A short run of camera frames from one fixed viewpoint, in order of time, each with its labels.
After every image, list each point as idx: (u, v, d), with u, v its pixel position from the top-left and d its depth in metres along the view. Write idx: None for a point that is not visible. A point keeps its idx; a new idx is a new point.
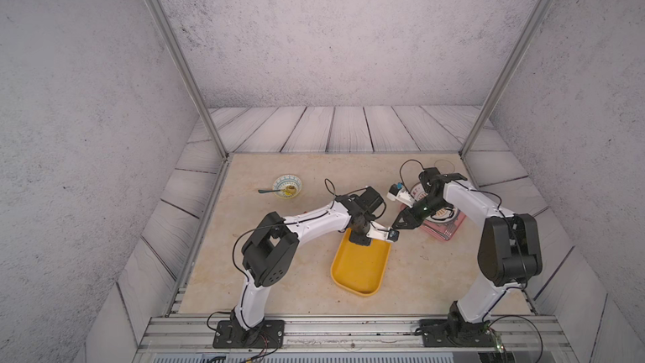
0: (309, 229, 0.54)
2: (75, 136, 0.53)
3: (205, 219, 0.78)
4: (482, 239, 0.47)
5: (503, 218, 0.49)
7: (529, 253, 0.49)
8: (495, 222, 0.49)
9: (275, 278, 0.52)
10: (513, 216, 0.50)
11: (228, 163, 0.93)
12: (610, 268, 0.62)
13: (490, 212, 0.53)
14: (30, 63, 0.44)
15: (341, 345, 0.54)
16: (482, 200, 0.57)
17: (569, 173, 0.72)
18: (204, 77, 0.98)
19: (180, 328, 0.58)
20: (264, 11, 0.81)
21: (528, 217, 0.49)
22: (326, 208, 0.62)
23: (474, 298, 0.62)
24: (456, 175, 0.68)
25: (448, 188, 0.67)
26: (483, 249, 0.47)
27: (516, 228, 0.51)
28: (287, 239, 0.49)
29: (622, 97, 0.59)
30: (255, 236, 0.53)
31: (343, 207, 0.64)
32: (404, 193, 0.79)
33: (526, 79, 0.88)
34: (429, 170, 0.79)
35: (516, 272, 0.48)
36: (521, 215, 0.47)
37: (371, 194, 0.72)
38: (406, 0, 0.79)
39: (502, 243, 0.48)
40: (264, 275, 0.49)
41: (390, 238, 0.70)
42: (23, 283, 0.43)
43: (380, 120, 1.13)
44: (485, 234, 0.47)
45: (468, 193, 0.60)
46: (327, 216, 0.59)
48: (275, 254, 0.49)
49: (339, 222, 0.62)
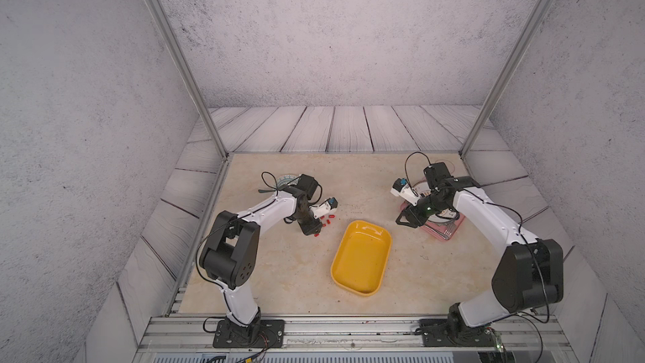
0: (264, 216, 0.56)
2: (75, 135, 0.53)
3: (205, 218, 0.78)
4: (500, 265, 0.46)
5: (527, 247, 0.44)
7: (551, 281, 0.45)
8: (518, 252, 0.44)
9: (246, 274, 0.51)
10: (535, 242, 0.45)
11: (228, 163, 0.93)
12: (610, 268, 0.62)
13: (510, 235, 0.47)
14: (30, 63, 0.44)
15: (341, 345, 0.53)
16: (499, 218, 0.51)
17: (569, 173, 0.72)
18: (204, 77, 0.98)
19: (180, 328, 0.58)
20: (264, 11, 0.81)
21: (553, 244, 0.45)
22: (273, 196, 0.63)
23: (479, 307, 0.59)
24: (469, 183, 0.61)
25: (459, 196, 0.60)
26: (501, 274, 0.48)
27: (537, 254, 0.46)
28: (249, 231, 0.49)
29: (622, 97, 0.59)
30: (212, 240, 0.50)
31: (286, 192, 0.68)
32: (408, 190, 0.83)
33: (526, 79, 0.88)
34: (437, 170, 0.71)
35: (539, 299, 0.44)
36: (545, 243, 0.45)
37: (308, 181, 0.78)
38: (406, 0, 0.79)
39: (526, 271, 0.43)
40: (237, 273, 0.48)
41: (330, 203, 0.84)
42: (23, 282, 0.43)
43: (380, 120, 1.13)
44: (506, 263, 0.46)
45: (483, 208, 0.54)
46: (277, 202, 0.62)
48: (242, 248, 0.49)
49: (287, 207, 0.64)
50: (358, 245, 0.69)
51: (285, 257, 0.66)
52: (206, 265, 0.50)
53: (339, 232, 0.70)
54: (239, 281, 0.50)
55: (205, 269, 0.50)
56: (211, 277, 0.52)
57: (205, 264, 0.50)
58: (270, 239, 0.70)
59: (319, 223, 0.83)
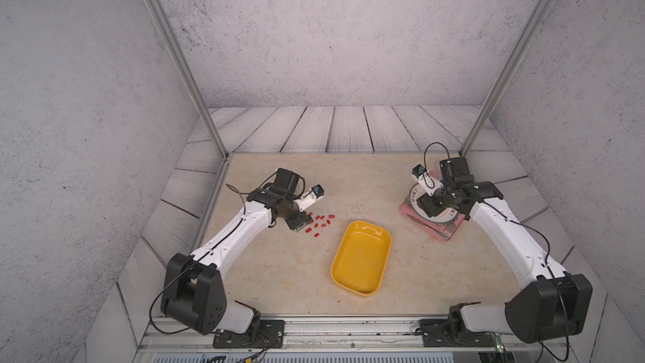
0: (228, 249, 0.47)
2: (75, 135, 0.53)
3: (204, 219, 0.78)
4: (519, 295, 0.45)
5: (553, 282, 0.41)
7: (573, 317, 0.42)
8: (542, 286, 0.40)
9: (217, 315, 0.46)
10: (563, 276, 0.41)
11: (228, 163, 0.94)
12: (610, 268, 0.62)
13: (534, 265, 0.43)
14: (30, 63, 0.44)
15: (341, 345, 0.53)
16: (522, 243, 0.46)
17: (569, 173, 0.72)
18: (204, 77, 0.98)
19: (180, 328, 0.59)
20: (264, 11, 0.81)
21: (581, 280, 0.40)
22: (240, 216, 0.54)
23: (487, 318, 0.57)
24: (490, 194, 0.54)
25: (479, 207, 0.54)
26: (518, 302, 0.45)
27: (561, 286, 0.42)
28: (203, 280, 0.41)
29: (622, 97, 0.59)
30: (170, 291, 0.43)
31: (257, 206, 0.57)
32: (427, 177, 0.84)
33: (526, 79, 0.88)
34: (457, 166, 0.62)
35: (557, 332, 0.41)
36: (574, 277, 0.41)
37: (285, 176, 0.66)
38: (406, 0, 0.79)
39: (547, 309, 0.39)
40: (201, 322, 0.42)
41: (316, 193, 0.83)
42: (23, 282, 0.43)
43: (380, 120, 1.13)
44: (525, 295, 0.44)
45: (507, 229, 0.48)
46: (243, 225, 0.52)
48: (200, 298, 0.42)
49: (258, 223, 0.55)
50: (357, 245, 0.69)
51: (285, 257, 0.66)
52: (172, 313, 0.44)
53: (339, 232, 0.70)
54: (209, 327, 0.45)
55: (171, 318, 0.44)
56: None
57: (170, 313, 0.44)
58: (270, 239, 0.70)
59: (304, 216, 0.76)
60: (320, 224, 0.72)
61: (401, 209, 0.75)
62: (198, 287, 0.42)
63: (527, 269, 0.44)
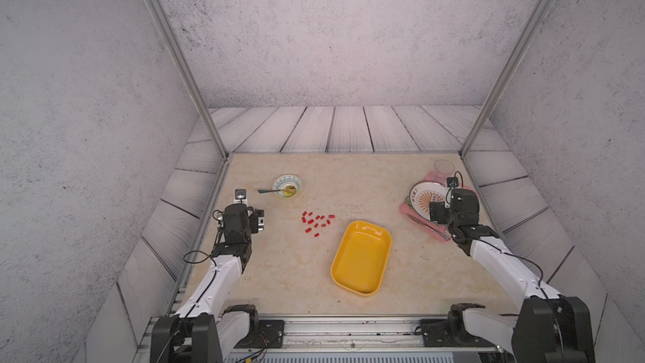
0: (212, 297, 0.48)
2: (75, 135, 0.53)
3: (205, 218, 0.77)
4: (521, 323, 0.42)
5: (547, 302, 0.42)
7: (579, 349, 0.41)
8: (536, 304, 0.41)
9: None
10: (560, 299, 0.42)
11: (228, 163, 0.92)
12: (610, 268, 0.62)
13: (528, 288, 0.45)
14: (30, 63, 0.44)
15: (341, 345, 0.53)
16: (517, 270, 0.49)
17: (569, 173, 0.72)
18: (204, 78, 0.98)
19: None
20: (264, 11, 0.81)
21: (577, 301, 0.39)
22: (214, 268, 0.55)
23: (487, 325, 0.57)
24: (488, 233, 0.60)
25: (477, 244, 0.59)
26: (520, 329, 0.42)
27: (562, 312, 0.43)
28: (199, 328, 0.41)
29: (622, 97, 0.59)
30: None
31: (226, 259, 0.59)
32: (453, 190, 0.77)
33: (527, 79, 0.88)
34: (465, 204, 0.65)
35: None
36: (568, 299, 0.42)
37: (236, 220, 0.64)
38: (406, 0, 0.79)
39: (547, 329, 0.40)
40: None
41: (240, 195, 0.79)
42: (23, 283, 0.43)
43: (380, 120, 1.13)
44: (526, 320, 0.43)
45: (504, 262, 0.52)
46: (219, 275, 0.54)
48: (197, 356, 0.40)
49: (233, 272, 0.57)
50: (357, 245, 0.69)
51: (286, 257, 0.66)
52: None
53: (339, 232, 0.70)
54: None
55: None
56: None
57: None
58: (270, 239, 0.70)
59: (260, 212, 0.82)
60: (321, 224, 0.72)
61: (401, 209, 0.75)
62: (195, 342, 0.40)
63: (521, 291, 0.47)
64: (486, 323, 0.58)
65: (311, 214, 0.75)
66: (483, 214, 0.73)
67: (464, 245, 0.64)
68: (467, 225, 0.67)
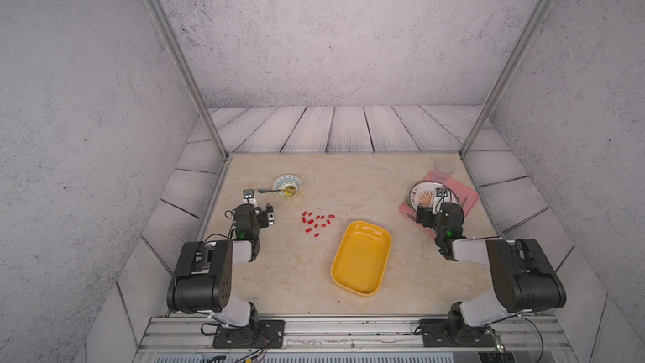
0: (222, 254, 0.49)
2: (75, 135, 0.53)
3: (204, 219, 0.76)
4: (493, 267, 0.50)
5: (511, 245, 0.49)
7: (546, 275, 0.46)
8: (497, 244, 0.50)
9: (226, 293, 0.48)
10: (518, 244, 0.52)
11: (228, 163, 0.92)
12: (610, 268, 0.62)
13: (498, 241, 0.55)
14: (30, 63, 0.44)
15: (341, 345, 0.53)
16: None
17: (569, 173, 0.72)
18: (204, 78, 0.98)
19: (180, 328, 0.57)
20: (264, 11, 0.81)
21: (531, 241, 0.50)
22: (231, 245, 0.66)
23: (479, 306, 0.60)
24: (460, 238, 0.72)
25: (455, 245, 0.69)
26: (495, 280, 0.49)
27: (523, 255, 0.51)
28: (221, 248, 0.50)
29: (622, 97, 0.59)
30: (183, 271, 0.47)
31: (242, 242, 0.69)
32: (440, 200, 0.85)
33: (527, 78, 0.88)
34: (451, 220, 0.74)
35: (539, 291, 0.44)
36: (527, 242, 0.52)
37: (246, 219, 0.72)
38: (406, 0, 0.79)
39: (510, 260, 0.48)
40: (218, 291, 0.45)
41: (247, 193, 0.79)
42: (23, 282, 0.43)
43: (380, 119, 1.13)
44: (494, 260, 0.51)
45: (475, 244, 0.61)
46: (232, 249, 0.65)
48: (217, 261, 0.48)
49: (243, 253, 0.65)
50: (358, 245, 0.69)
51: (286, 257, 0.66)
52: (183, 297, 0.45)
53: (339, 232, 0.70)
54: (222, 300, 0.47)
55: (178, 299, 0.45)
56: (189, 311, 0.46)
57: (175, 293, 0.45)
58: (270, 239, 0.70)
59: (270, 208, 0.89)
60: (321, 224, 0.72)
61: (401, 209, 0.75)
62: (216, 256, 0.49)
63: None
64: (483, 304, 0.59)
65: (311, 214, 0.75)
66: (483, 214, 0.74)
67: (449, 255, 0.71)
68: (453, 237, 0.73)
